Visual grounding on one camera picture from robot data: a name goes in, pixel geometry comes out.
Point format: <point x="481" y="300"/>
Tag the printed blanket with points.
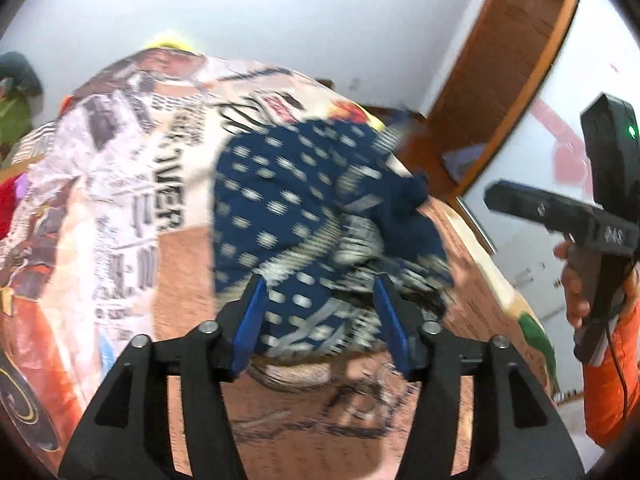
<point x="125" y="160"/>

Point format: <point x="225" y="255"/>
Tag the navy patterned hooded sweater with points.
<point x="280" y="200"/>

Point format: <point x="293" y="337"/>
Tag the red plush cloth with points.
<point x="7" y="205"/>

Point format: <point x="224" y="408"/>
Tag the pink wall sticker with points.
<point x="565" y="145"/>

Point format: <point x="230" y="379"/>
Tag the yellow cloth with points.
<point x="172" y="44"/>

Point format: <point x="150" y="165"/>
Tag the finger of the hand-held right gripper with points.
<point x="540" y="205"/>

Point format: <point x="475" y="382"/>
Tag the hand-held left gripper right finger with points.
<point x="392" y="320"/>

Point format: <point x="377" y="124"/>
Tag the person's right forearm orange sleeve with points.
<point x="612" y="390"/>

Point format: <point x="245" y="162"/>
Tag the person's right hand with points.
<point x="575" y="285"/>

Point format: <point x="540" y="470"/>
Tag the green bag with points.
<point x="15" y="115"/>

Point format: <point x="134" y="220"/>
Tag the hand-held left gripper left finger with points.
<point x="250" y="320"/>

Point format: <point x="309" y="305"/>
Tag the wooden door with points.
<point x="505" y="60"/>

